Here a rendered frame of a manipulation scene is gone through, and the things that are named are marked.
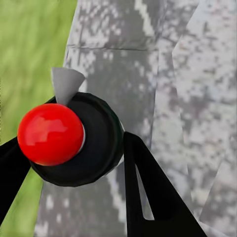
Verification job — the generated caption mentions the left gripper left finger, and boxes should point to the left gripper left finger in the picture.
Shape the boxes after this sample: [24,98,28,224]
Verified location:
[0,137,32,225]

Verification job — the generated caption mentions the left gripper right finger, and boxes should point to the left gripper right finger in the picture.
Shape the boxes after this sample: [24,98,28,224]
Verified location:
[123,131,207,237]

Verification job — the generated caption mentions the pesticide atomizer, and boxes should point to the pesticide atomizer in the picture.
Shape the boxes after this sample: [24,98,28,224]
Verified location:
[17,67,125,187]

